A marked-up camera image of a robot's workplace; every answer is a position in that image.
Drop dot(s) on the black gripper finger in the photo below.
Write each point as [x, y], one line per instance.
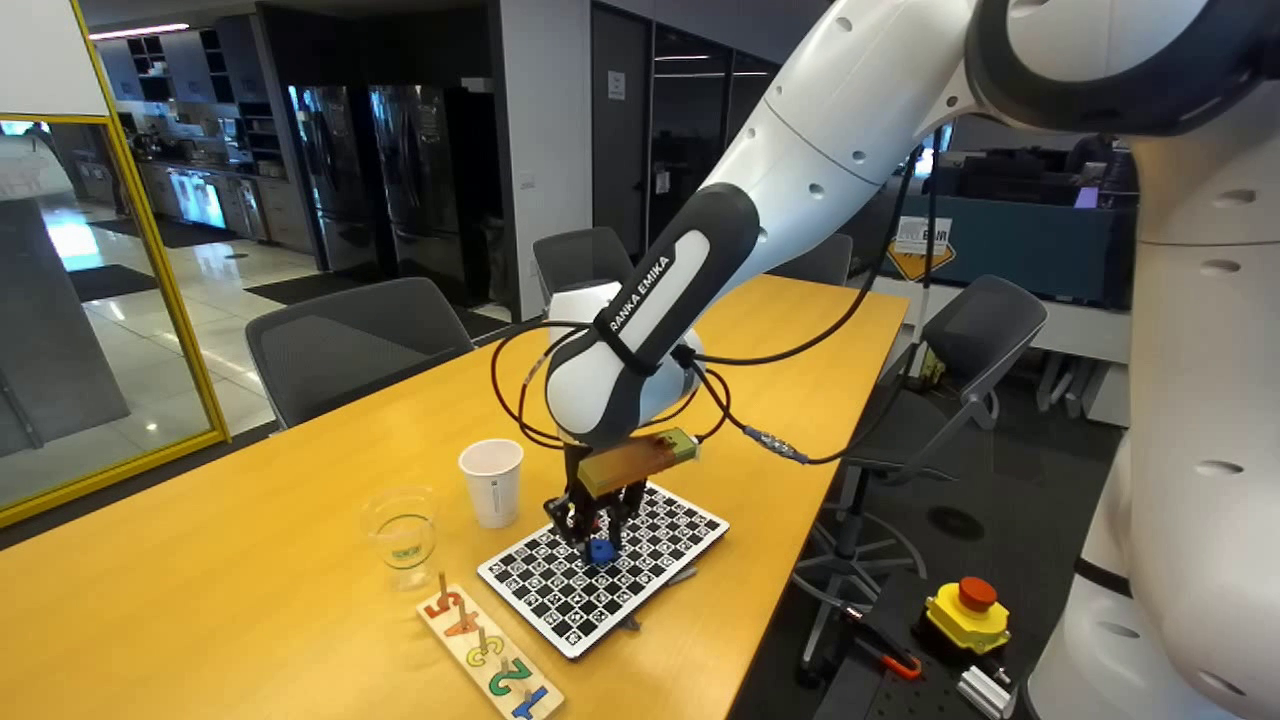
[566, 530]
[617, 525]

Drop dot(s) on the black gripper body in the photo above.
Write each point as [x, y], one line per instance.
[589, 513]

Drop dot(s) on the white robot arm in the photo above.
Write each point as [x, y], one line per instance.
[1174, 609]

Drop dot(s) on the white paper cup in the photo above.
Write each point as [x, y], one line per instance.
[494, 478]

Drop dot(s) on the clear plastic cup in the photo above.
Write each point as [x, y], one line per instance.
[405, 547]

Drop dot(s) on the checkered calibration board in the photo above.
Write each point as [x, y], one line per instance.
[568, 600]

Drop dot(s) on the wooden number peg board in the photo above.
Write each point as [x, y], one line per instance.
[480, 651]

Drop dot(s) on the grey office chair middle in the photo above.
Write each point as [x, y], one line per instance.
[581, 256]

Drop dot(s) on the grey office chair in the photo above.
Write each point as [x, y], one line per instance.
[332, 350]
[581, 256]

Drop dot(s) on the grey office chair left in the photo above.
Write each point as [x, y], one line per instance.
[332, 350]

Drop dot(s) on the yellow emergency stop button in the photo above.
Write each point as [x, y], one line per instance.
[969, 614]

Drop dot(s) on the black office chair right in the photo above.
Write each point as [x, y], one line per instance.
[942, 387]

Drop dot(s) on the wrist camera yellow mount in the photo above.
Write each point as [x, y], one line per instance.
[633, 463]

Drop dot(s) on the orange handled tool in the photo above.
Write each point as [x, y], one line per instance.
[905, 669]

